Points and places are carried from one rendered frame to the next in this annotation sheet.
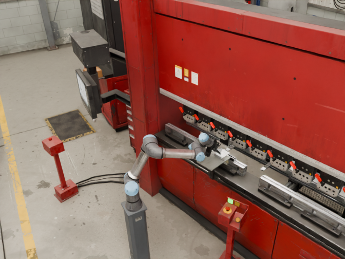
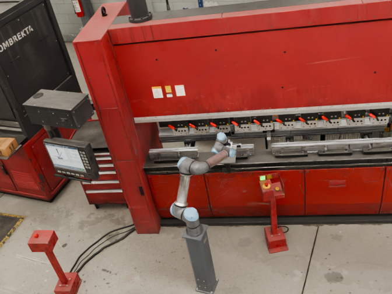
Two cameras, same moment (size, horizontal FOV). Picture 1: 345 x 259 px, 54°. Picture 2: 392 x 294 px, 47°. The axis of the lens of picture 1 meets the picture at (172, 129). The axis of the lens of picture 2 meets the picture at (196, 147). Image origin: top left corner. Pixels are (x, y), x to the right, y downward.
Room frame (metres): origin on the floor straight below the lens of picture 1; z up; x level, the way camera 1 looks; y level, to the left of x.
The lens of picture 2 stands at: (-0.18, 1.76, 3.64)
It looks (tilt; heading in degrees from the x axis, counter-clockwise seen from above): 36 degrees down; 325
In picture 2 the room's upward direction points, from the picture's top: 11 degrees counter-clockwise
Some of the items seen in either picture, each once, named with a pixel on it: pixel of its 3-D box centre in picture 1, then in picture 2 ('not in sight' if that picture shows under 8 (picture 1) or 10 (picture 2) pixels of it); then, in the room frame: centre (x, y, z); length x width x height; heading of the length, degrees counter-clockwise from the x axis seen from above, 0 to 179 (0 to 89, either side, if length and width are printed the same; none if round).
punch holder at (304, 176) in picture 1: (305, 168); (308, 118); (1.95, -0.99, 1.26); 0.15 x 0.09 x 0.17; 42
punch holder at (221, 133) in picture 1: (223, 128); (221, 123); (2.55, -0.46, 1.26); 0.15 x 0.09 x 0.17; 42
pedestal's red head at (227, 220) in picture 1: (232, 214); (271, 186); (1.99, -0.49, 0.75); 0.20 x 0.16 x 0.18; 55
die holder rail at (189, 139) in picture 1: (183, 135); (174, 153); (2.94, -0.11, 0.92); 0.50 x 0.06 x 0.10; 42
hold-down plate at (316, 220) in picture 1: (320, 223); (335, 152); (1.74, -1.10, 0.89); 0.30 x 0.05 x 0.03; 42
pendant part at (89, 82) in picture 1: (89, 92); (73, 156); (3.04, 0.82, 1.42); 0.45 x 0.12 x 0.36; 26
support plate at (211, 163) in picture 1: (213, 160); (226, 154); (2.43, -0.37, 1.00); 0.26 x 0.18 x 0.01; 132
